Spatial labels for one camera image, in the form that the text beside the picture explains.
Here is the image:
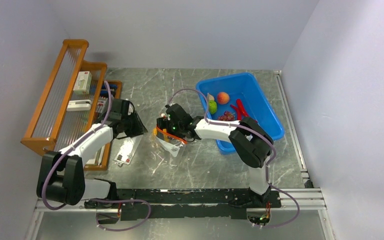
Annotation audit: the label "clear zip top bag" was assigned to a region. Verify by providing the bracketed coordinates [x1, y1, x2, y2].
[154, 126, 188, 158]

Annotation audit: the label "green fake fruit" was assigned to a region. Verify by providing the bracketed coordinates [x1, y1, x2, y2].
[208, 100, 218, 115]

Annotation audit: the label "fake garlic bulb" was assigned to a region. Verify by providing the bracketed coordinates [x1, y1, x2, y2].
[206, 93, 215, 102]

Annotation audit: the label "red fake grape bunch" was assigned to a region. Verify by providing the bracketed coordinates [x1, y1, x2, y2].
[217, 111, 237, 122]

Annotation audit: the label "fake peach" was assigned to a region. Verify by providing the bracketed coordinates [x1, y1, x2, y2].
[216, 91, 230, 105]

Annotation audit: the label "red fake chili pepper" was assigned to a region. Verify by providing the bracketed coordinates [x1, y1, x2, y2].
[235, 99, 249, 121]

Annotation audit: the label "blue plastic bin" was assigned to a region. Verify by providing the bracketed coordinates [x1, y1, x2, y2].
[195, 72, 285, 141]

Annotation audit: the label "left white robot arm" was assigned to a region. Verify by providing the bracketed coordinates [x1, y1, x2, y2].
[36, 99, 147, 211]

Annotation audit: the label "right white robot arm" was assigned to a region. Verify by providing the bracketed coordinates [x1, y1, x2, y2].
[155, 103, 276, 207]

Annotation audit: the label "white blister pack card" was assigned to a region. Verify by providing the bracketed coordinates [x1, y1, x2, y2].
[113, 135, 143, 168]

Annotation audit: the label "blue marker pens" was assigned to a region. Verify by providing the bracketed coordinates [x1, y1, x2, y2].
[94, 84, 118, 99]

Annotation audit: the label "white flat device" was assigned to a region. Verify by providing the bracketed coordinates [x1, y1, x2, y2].
[66, 99, 92, 112]

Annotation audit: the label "white box with red label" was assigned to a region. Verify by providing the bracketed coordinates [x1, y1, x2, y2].
[73, 71, 92, 95]

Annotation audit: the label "orange wooden rack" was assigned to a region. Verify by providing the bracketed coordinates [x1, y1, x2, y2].
[20, 39, 107, 156]

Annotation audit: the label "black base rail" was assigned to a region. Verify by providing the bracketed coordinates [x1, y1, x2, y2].
[83, 188, 282, 221]

